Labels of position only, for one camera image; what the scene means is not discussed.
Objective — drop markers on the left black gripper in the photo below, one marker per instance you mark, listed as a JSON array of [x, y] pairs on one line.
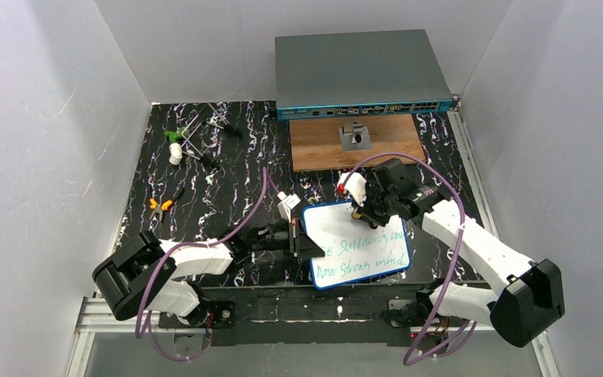
[[293, 237]]

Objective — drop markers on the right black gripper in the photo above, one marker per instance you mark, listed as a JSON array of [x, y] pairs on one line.
[[373, 203]]

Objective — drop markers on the blue framed whiteboard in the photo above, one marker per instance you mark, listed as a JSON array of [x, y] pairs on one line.
[[353, 251]]

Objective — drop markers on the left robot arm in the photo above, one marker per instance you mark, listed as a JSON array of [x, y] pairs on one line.
[[148, 274]]

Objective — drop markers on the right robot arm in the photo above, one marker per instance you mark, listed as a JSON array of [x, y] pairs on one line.
[[523, 298]]

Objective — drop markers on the wooden board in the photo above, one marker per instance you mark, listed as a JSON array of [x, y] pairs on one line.
[[339, 143]]

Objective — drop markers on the white plastic pipe piece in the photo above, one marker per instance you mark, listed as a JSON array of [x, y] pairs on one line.
[[176, 154]]

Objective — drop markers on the green plastic piece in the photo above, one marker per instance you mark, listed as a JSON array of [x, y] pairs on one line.
[[176, 136]]

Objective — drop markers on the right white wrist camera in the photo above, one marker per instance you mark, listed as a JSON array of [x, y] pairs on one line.
[[354, 186]]

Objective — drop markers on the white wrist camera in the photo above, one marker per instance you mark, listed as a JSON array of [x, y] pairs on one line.
[[287, 204], [354, 186]]

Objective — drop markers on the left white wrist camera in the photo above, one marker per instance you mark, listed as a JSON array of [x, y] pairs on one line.
[[287, 204]]

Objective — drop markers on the grey metal bracket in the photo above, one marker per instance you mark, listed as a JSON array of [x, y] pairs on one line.
[[354, 136]]

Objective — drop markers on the orange handled pliers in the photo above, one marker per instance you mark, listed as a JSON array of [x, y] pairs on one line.
[[158, 209]]

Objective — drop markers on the grey network switch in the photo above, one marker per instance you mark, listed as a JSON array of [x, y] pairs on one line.
[[358, 74]]

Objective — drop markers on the aluminium frame rail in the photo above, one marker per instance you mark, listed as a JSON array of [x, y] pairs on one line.
[[284, 336]]

